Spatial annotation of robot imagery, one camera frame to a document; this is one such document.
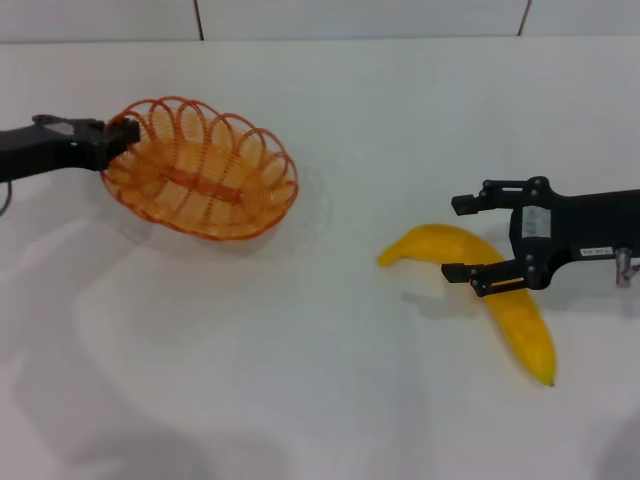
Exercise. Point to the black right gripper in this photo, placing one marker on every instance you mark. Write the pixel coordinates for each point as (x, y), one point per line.
(595, 220)

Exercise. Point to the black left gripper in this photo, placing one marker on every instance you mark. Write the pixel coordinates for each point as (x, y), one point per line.
(35, 150)

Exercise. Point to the yellow banana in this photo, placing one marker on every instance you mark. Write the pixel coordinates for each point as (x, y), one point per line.
(525, 330)

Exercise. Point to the orange woven plastic basket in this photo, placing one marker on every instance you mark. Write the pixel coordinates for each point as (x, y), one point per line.
(210, 190)

